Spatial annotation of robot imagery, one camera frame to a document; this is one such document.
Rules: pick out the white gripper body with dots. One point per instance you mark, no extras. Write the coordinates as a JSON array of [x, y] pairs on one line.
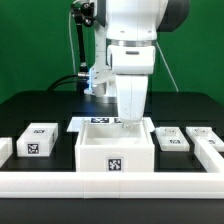
[[131, 67]]

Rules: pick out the white cabinet body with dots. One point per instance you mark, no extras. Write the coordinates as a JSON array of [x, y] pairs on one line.
[[114, 148]]

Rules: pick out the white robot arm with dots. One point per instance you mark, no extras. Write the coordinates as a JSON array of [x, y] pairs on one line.
[[129, 23]]

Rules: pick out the white cabinet top box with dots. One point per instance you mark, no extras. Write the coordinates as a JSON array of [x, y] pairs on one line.
[[37, 140]]

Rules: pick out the white marker base sheet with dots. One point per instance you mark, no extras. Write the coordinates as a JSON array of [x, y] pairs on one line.
[[76, 122]]

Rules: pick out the white U-shaped fence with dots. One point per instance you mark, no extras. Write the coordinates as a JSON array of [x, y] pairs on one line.
[[208, 185]]

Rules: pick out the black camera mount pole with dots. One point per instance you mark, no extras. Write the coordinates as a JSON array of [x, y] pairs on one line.
[[82, 12]]

